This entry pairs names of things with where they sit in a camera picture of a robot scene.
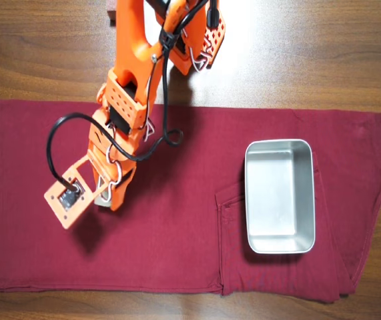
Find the dark red cloth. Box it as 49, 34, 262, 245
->
0, 99, 381, 304

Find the rectangular metal tray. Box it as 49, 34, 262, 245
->
243, 138, 317, 255

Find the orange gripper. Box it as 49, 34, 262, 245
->
86, 108, 144, 213

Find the white gripper wire bundle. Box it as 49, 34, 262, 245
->
96, 118, 156, 203

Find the beige speckled cube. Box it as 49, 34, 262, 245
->
93, 195, 113, 211

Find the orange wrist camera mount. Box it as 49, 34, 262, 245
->
43, 155, 111, 231

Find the reddish brown block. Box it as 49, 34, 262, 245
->
106, 0, 117, 27

